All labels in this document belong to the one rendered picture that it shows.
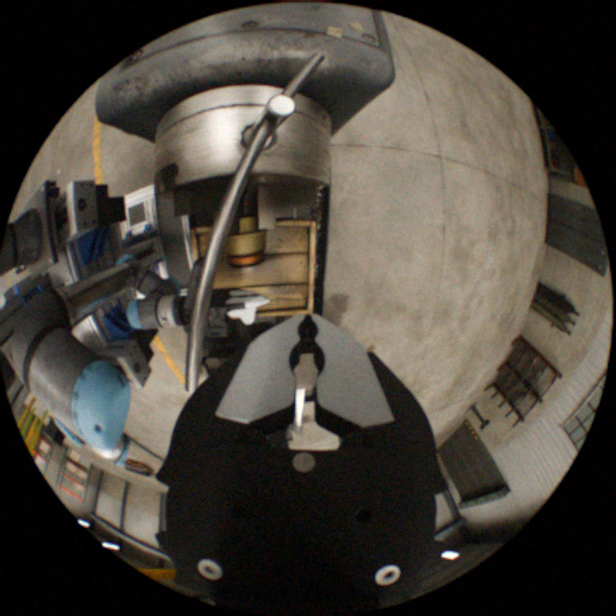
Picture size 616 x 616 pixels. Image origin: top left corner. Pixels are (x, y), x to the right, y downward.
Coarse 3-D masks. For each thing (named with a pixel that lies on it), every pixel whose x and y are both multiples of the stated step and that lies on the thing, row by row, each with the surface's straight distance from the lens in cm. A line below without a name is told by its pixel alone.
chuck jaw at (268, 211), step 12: (264, 192) 37; (276, 192) 37; (288, 192) 37; (300, 192) 37; (312, 192) 37; (264, 204) 36; (276, 204) 36; (288, 204) 37; (300, 204) 37; (312, 204) 37; (264, 216) 36; (276, 216) 36; (288, 216) 37; (264, 228) 37
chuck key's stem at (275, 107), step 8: (280, 96) 18; (272, 104) 17; (280, 104) 17; (288, 104) 17; (264, 112) 18; (272, 112) 17; (280, 112) 17; (288, 112) 17; (272, 120) 18; (280, 120) 18; (256, 128) 21
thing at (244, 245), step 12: (240, 216) 41; (252, 216) 36; (240, 228) 36; (252, 228) 36; (228, 240) 36; (240, 240) 35; (252, 240) 35; (264, 240) 38; (228, 252) 37; (240, 252) 36; (252, 252) 36; (264, 252) 39; (228, 264) 40; (240, 264) 37; (252, 264) 37
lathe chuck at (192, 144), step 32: (192, 128) 27; (224, 128) 25; (288, 128) 27; (320, 128) 31; (160, 160) 31; (192, 160) 26; (224, 160) 24; (288, 160) 25; (320, 160) 30; (160, 192) 31; (256, 192) 51
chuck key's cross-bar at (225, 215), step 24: (312, 72) 23; (288, 96) 20; (264, 120) 18; (264, 144) 17; (240, 168) 16; (240, 192) 15; (216, 240) 14; (216, 264) 14; (192, 312) 15; (192, 336) 15; (192, 360) 16; (192, 384) 17
